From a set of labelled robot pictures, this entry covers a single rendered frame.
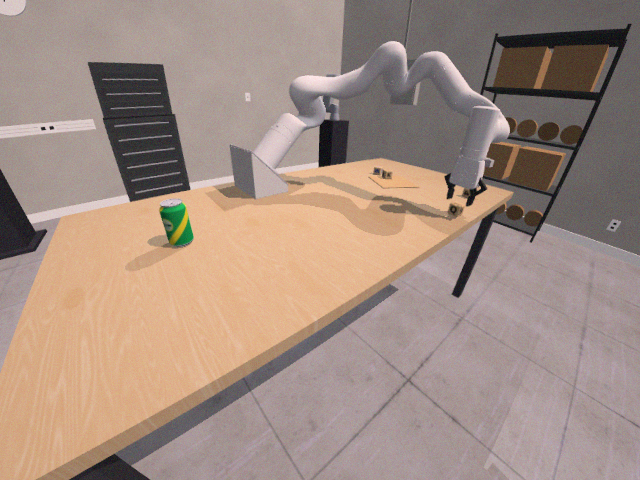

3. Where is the tan mat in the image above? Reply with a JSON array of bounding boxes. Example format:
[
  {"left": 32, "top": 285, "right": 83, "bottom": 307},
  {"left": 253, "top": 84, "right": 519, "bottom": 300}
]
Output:
[{"left": 368, "top": 176, "right": 419, "bottom": 188}]

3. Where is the green drink can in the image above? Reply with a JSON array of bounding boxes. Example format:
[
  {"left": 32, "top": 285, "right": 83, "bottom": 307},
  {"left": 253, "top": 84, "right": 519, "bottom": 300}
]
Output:
[{"left": 159, "top": 198, "right": 194, "bottom": 247}]

